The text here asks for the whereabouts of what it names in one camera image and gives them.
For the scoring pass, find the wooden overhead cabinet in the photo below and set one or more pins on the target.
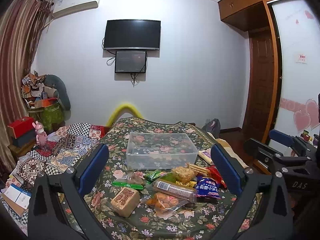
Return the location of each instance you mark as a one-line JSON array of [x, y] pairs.
[[245, 15]]

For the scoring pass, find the red gift box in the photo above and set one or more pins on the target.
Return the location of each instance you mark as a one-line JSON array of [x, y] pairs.
[[21, 126]]

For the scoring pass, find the purple white wafer pack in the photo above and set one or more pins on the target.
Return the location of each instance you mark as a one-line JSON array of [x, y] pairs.
[[206, 156]]

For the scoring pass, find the dark backpack on floor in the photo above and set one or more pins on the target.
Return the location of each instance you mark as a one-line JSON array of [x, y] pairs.
[[213, 127]]

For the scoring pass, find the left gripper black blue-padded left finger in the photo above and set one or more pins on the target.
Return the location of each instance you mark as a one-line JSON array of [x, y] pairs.
[[46, 218]]

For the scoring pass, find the dark blue box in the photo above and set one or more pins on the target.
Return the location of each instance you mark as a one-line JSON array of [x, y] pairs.
[[24, 139]]

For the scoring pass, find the white blue paper box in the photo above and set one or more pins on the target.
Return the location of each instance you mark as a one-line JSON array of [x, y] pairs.
[[17, 199]]

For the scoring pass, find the patchwork checkered quilt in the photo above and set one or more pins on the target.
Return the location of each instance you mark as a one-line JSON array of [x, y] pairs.
[[57, 149]]

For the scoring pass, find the brown square cake pack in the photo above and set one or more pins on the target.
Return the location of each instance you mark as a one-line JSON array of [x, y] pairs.
[[125, 201]]

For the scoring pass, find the grey plush toy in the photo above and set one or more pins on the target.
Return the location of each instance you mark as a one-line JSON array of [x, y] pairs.
[[55, 82]]

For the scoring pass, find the large black wall television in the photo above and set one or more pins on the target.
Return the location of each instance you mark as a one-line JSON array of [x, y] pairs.
[[132, 34]]

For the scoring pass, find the long barcode biscuit pack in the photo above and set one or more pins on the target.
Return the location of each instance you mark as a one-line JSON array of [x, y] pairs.
[[175, 190]]

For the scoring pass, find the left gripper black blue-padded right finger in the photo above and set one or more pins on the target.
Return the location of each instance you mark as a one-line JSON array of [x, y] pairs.
[[273, 218]]

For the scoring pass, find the white wardrobe sliding door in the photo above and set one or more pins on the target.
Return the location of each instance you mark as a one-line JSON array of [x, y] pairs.
[[298, 30]]

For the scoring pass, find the white air conditioner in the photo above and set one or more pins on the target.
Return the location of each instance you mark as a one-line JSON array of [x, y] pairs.
[[67, 7]]

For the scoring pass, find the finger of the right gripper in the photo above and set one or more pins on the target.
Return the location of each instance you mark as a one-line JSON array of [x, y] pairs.
[[297, 144], [260, 152]]

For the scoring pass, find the orange fried snack bag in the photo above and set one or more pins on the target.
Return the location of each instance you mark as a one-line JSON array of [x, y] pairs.
[[165, 205]]

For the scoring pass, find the pink rabbit figurine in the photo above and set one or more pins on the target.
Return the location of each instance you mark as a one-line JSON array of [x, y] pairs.
[[41, 135]]

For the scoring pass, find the small black wall monitor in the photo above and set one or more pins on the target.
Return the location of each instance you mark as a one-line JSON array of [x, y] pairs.
[[130, 62]]

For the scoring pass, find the brown wooden door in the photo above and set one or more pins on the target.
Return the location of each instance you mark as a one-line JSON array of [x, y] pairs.
[[260, 84]]

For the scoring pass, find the green small snack packet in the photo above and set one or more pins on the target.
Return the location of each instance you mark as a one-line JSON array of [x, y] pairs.
[[154, 175]]

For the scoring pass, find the green-edged barcode cake pack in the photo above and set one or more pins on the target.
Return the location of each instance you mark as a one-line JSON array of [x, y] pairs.
[[134, 180]]

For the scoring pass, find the striped brown curtain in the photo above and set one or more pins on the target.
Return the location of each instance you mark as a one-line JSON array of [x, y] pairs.
[[21, 29]]

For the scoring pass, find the clear plastic storage box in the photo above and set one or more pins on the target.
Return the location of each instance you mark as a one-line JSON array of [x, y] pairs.
[[159, 151]]

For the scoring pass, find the green patterned box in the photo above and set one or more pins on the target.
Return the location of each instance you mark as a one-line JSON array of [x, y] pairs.
[[51, 116]]

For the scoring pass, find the blue snack packet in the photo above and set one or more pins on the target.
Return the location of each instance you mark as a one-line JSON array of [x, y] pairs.
[[207, 187]]

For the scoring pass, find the floral green bedspread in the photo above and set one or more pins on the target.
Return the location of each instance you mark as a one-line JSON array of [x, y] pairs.
[[194, 221]]

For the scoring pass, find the yellow fuzzy curved pillow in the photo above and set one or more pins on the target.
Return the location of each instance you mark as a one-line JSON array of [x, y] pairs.
[[122, 109]]

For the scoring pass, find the red snack packet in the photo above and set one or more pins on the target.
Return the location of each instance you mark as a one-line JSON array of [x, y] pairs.
[[215, 174]]

